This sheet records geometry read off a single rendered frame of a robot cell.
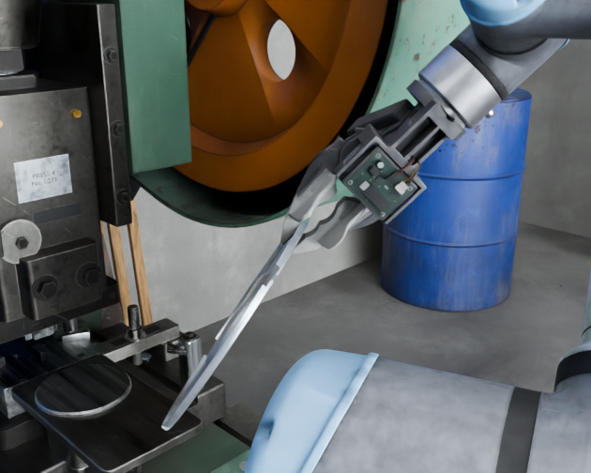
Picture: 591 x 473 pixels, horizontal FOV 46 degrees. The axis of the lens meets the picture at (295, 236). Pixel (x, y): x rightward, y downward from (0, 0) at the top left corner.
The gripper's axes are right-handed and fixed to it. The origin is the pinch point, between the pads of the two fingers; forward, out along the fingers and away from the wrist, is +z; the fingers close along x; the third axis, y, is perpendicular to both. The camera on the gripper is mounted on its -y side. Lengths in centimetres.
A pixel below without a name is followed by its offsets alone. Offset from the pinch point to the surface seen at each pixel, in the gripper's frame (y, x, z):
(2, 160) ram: -11.4, -28.4, 20.3
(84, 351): -22.5, -3.6, 40.0
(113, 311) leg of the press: -54, 0, 48
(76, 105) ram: -18.5, -27.1, 11.3
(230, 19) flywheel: -45, -21, -8
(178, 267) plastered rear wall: -177, 24, 82
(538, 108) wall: -314, 124, -72
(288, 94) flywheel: -35.5, -7.4, -6.8
